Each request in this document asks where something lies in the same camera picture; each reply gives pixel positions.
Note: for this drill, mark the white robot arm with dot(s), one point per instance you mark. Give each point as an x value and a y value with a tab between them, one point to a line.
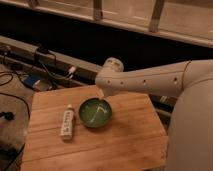
190	145

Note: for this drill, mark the green ceramic bowl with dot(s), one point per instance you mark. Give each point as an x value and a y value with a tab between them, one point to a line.
95	113

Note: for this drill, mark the white plug adapter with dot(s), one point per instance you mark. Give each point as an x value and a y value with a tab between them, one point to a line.
72	70

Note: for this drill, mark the wooden board table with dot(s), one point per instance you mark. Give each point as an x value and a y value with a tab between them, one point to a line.
133	140

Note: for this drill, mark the black power adapter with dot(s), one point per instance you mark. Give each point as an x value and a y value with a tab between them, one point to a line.
42	50

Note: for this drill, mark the blue box on floor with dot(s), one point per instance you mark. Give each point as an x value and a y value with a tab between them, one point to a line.
31	80

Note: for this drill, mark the black round floor plug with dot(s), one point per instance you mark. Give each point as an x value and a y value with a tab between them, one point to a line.
7	115

